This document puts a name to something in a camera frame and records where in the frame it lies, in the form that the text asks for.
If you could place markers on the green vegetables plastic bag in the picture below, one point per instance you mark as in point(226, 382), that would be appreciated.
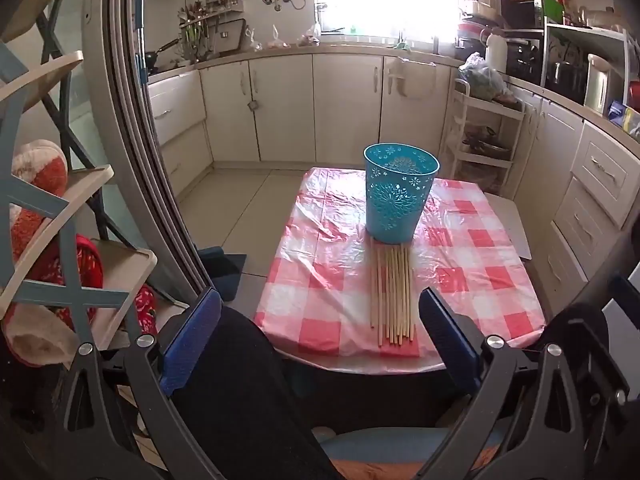
point(484, 81)

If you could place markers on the wooden chopstick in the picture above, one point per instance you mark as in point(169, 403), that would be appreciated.
point(387, 252)
point(379, 295)
point(392, 267)
point(409, 294)
point(400, 282)

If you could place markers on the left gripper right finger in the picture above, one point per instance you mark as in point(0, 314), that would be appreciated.
point(488, 373)

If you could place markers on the white thermos jug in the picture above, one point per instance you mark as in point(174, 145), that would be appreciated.
point(497, 52)

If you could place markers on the red white plush toy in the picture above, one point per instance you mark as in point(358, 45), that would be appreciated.
point(40, 335)

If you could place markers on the blue chair seat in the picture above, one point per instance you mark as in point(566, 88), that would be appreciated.
point(386, 445)

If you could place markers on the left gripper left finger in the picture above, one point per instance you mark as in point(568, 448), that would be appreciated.
point(157, 367)

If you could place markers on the red white checkered tablecloth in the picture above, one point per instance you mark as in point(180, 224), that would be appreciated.
point(337, 299)

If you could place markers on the blue handled mop pole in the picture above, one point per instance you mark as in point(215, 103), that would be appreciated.
point(140, 48)

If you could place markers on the white rolling shelf cart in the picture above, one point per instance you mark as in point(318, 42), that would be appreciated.
point(480, 137)

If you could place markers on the utensil rack on wall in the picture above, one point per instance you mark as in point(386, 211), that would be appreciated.
point(210, 28)

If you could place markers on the teal perforated plastic basket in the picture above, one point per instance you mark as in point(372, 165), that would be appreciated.
point(399, 178)

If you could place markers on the white board leaning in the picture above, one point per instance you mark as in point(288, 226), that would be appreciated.
point(508, 214)

